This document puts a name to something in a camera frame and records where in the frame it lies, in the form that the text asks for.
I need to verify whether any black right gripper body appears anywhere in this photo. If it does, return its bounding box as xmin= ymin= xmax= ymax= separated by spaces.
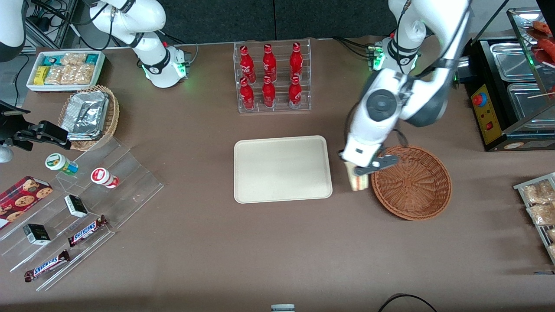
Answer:
xmin=0 ymin=101 xmax=32 ymax=146

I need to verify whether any black base cable bundle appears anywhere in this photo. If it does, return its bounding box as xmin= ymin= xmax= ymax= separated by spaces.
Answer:
xmin=333 ymin=37 xmax=374 ymax=60

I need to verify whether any triangle sandwich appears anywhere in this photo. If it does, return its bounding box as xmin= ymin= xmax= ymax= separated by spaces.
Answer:
xmin=346 ymin=162 xmax=370 ymax=192

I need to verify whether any small black carton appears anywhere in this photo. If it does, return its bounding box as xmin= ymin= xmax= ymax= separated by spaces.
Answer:
xmin=64 ymin=195 xmax=89 ymax=218
xmin=23 ymin=223 xmax=52 ymax=246

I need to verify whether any clear cracker bag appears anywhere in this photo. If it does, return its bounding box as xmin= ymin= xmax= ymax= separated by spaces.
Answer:
xmin=45 ymin=65 xmax=70 ymax=85
xmin=61 ymin=52 xmax=87 ymax=66
xmin=67 ymin=64 xmax=96 ymax=85

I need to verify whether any white snack bin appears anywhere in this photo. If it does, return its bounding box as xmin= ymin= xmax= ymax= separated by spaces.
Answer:
xmin=26 ymin=50 xmax=106 ymax=93

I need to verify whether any light wicker basket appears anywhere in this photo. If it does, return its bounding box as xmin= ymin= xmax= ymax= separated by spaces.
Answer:
xmin=58 ymin=84 xmax=120 ymax=151

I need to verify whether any grey wire rack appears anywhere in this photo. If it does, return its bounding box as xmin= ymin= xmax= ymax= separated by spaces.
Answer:
xmin=513 ymin=172 xmax=555 ymax=265

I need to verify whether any green-lid white jar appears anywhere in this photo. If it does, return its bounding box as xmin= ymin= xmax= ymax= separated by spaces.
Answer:
xmin=45 ymin=153 xmax=79 ymax=176

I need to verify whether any cream plastic tray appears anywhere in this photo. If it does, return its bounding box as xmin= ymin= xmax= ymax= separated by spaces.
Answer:
xmin=234 ymin=135 xmax=333 ymax=204

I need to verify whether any steel food pan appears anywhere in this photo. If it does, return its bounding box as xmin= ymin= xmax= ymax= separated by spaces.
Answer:
xmin=490 ymin=41 xmax=540 ymax=83
xmin=506 ymin=82 xmax=555 ymax=122

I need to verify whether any red-lid white jar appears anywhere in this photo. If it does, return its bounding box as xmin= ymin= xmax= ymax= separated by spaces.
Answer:
xmin=91 ymin=167 xmax=120 ymax=189

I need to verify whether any clear snack bag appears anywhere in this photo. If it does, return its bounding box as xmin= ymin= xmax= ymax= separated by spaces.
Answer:
xmin=522 ymin=180 xmax=555 ymax=205
xmin=527 ymin=203 xmax=555 ymax=227

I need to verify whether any brown wicker basket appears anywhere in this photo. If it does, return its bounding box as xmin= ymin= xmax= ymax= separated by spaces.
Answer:
xmin=371 ymin=145 xmax=452 ymax=221

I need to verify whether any black floor cable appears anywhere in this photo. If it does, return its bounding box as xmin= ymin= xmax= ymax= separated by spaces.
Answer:
xmin=377 ymin=294 xmax=438 ymax=312

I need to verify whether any foil-wrapped pack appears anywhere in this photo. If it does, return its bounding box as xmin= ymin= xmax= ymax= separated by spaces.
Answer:
xmin=61 ymin=90 xmax=110 ymax=141

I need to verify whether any red cola bottle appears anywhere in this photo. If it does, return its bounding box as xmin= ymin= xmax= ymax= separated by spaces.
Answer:
xmin=240 ymin=77 xmax=255 ymax=111
xmin=290 ymin=42 xmax=304 ymax=78
xmin=288 ymin=75 xmax=303 ymax=109
xmin=262 ymin=76 xmax=276 ymax=108
xmin=262 ymin=43 xmax=277 ymax=78
xmin=239 ymin=45 xmax=255 ymax=81

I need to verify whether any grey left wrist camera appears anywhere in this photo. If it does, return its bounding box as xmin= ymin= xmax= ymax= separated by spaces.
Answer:
xmin=371 ymin=154 xmax=398 ymax=172

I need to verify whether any clear acrylic stepped display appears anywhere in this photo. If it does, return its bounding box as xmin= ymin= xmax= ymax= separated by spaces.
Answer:
xmin=0 ymin=136 xmax=164 ymax=292

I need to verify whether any red tartan cookie box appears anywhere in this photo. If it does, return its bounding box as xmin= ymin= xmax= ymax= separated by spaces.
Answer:
xmin=0 ymin=175 xmax=53 ymax=230

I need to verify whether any black food warmer case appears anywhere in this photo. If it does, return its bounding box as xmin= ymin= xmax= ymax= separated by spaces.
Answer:
xmin=470 ymin=6 xmax=555 ymax=152

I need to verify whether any clear acrylic bottle rack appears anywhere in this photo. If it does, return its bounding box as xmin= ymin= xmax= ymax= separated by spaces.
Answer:
xmin=233 ymin=38 xmax=313 ymax=114

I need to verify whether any Snickers chocolate bar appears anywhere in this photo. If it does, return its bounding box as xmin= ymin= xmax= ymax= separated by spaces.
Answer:
xmin=24 ymin=250 xmax=71 ymax=283
xmin=67 ymin=214 xmax=109 ymax=247

